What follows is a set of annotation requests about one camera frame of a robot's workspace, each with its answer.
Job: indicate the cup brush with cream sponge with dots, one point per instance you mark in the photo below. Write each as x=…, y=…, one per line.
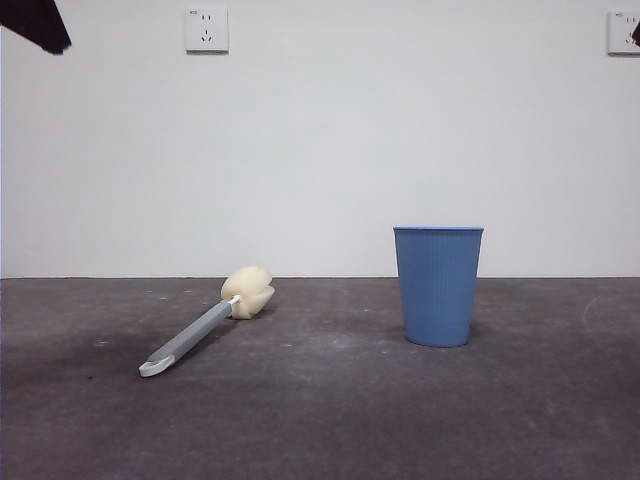
x=250, y=295

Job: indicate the blue ribbed plastic cup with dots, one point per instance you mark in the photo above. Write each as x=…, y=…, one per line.
x=437, y=295

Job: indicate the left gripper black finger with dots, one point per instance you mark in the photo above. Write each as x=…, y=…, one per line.
x=35, y=22

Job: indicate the white wall socket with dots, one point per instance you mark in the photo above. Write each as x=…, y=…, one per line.
x=207, y=31
x=620, y=34

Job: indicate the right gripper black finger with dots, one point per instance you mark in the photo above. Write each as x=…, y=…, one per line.
x=637, y=37

